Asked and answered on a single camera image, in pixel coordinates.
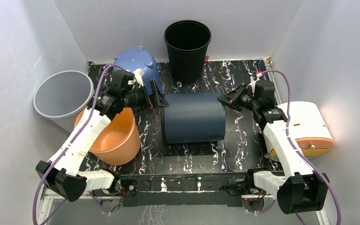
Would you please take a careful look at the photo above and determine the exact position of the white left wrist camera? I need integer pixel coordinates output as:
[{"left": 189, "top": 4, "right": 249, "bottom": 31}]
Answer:
[{"left": 128, "top": 68, "right": 145, "bottom": 89}]

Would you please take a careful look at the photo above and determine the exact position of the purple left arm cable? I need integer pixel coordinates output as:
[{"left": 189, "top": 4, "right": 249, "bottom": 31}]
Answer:
[{"left": 32, "top": 64, "right": 128, "bottom": 225}]

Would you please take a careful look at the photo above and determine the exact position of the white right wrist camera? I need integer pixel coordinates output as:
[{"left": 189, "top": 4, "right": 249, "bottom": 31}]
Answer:
[{"left": 249, "top": 71, "right": 263, "bottom": 93}]

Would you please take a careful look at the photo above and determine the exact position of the grey plastic bucket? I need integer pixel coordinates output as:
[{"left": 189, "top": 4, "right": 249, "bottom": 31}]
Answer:
[{"left": 33, "top": 70, "right": 95, "bottom": 133}]

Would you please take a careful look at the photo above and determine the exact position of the black ribbed plastic bucket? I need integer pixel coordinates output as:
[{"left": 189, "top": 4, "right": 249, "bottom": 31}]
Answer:
[{"left": 164, "top": 20, "right": 211, "bottom": 83}]

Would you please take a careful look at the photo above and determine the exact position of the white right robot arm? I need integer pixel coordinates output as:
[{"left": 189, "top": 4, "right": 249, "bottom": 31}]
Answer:
[{"left": 217, "top": 80, "right": 328, "bottom": 214}]

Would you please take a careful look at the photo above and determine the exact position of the light blue plastic bucket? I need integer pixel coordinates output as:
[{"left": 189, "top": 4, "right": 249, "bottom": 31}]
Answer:
[{"left": 114, "top": 45, "right": 164, "bottom": 94}]

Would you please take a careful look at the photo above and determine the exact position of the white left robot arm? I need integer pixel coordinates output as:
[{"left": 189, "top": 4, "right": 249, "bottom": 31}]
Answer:
[{"left": 36, "top": 80, "right": 169, "bottom": 202}]

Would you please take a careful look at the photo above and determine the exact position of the orange plastic bucket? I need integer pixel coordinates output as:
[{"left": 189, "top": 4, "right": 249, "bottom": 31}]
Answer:
[{"left": 90, "top": 107, "right": 141, "bottom": 166}]

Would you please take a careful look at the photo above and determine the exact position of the white orange lidded bin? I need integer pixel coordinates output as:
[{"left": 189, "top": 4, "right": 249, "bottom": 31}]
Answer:
[{"left": 265, "top": 101, "right": 335, "bottom": 159}]

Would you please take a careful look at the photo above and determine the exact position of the dark navy plastic bucket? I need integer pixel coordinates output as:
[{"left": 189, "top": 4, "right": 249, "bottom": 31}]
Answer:
[{"left": 160, "top": 92, "right": 226, "bottom": 144}]

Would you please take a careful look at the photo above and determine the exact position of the black front mounting rail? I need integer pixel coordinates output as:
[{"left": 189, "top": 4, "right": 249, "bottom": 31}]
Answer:
[{"left": 40, "top": 172, "right": 323, "bottom": 215}]

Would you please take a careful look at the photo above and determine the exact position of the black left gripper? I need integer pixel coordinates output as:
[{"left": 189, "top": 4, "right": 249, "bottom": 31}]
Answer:
[{"left": 123, "top": 81, "right": 170, "bottom": 116}]

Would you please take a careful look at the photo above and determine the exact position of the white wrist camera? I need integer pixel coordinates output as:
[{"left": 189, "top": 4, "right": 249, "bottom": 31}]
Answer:
[
  {"left": 249, "top": 71, "right": 263, "bottom": 93},
  {"left": 128, "top": 68, "right": 145, "bottom": 89}
]

